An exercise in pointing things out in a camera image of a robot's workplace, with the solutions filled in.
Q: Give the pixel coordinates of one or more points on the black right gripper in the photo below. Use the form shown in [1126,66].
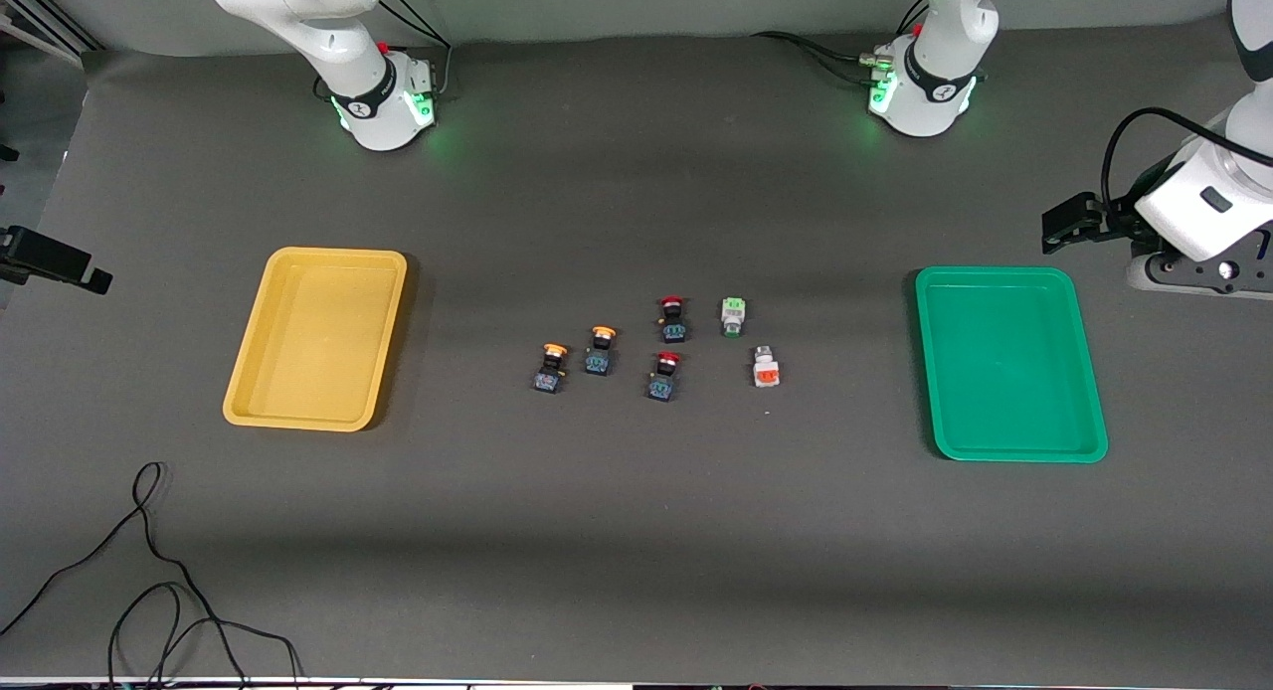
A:
[30,250]

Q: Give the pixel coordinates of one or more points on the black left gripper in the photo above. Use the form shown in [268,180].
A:
[1116,223]

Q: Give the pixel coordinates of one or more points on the orange and white push button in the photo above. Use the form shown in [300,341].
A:
[766,372]

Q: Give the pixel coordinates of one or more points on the green and white push button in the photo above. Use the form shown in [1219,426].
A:
[733,315]

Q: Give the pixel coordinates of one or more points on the yellow push button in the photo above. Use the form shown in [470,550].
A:
[598,360]
[548,377]

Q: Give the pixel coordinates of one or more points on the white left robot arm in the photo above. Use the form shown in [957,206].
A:
[930,93]

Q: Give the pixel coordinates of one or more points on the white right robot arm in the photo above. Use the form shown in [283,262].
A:
[368,103]

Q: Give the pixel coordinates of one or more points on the green plastic tray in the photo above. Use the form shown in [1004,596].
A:
[1004,392]

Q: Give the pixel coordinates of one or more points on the yellow plastic tray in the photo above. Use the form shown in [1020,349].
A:
[298,372]

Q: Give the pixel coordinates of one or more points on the red push button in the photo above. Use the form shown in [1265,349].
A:
[662,384]
[674,327]

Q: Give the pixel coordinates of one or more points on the dark grey table mat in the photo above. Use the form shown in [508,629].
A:
[636,531]

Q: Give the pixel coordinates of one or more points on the aluminium frame profile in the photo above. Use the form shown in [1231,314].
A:
[45,19]

